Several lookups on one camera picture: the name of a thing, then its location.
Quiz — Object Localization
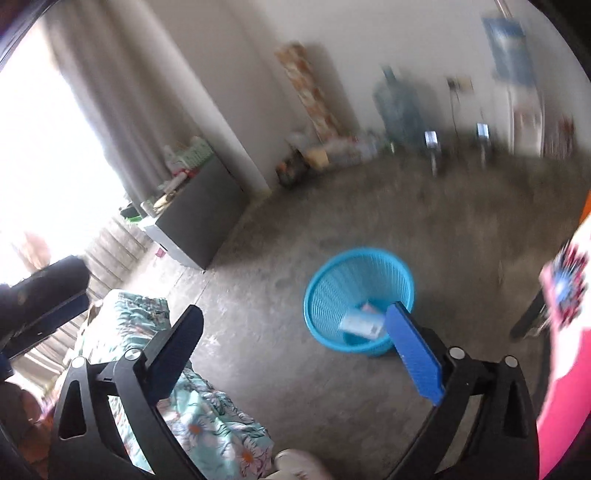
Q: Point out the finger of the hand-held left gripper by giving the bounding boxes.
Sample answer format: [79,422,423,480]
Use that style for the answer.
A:
[0,294,90,360]
[0,256,90,334]

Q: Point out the floral blanket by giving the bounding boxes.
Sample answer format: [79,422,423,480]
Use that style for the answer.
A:
[74,290,275,480]

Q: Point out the blue wall poster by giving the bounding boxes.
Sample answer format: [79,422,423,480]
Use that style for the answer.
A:
[481,15,537,89]

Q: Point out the blue water jug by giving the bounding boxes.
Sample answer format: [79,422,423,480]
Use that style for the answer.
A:
[372,65,426,140]

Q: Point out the dark bag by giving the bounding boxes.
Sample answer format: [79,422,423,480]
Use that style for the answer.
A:
[276,151,309,188]

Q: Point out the white slipper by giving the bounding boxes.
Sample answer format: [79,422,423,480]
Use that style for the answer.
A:
[274,449,334,480]

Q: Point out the pink cloth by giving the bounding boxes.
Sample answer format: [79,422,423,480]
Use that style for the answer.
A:
[537,318,591,480]

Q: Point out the blue plastic basket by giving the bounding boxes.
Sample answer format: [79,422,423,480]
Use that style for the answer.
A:
[303,248,415,358]

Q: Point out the green white packets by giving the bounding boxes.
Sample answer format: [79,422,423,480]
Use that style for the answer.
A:
[163,136,214,170]

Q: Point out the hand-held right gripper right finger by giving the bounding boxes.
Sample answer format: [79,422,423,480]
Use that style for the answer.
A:
[385,301,541,480]

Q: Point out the pile of plastic bottles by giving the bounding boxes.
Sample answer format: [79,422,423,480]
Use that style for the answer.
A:
[321,130,389,166]

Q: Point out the metal chair leg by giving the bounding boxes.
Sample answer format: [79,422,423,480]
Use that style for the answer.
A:
[475,122,492,165]
[423,130,443,177]

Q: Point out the white paper packet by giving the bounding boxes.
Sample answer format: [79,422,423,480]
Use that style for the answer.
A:
[339,302,386,337]

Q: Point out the dark table leg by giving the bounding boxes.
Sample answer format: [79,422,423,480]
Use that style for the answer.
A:
[510,290,548,340]

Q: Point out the tall patterned box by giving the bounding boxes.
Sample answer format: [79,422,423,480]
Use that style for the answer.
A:
[274,41,343,140]

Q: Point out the grey cabinet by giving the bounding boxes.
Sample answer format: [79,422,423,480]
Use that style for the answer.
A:
[140,154,249,271]

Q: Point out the grey curtain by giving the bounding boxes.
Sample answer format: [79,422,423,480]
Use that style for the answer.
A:
[44,0,273,206]

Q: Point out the white water dispenser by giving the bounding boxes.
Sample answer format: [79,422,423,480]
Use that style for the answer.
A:
[508,85,546,158]

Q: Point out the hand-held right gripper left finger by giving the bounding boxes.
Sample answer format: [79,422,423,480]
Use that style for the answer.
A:
[47,304,209,480]

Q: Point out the wall socket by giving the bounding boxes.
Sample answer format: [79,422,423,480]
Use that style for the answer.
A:
[445,76,475,96]

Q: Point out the wooden slat frame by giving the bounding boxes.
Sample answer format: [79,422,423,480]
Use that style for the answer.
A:
[84,216,154,289]

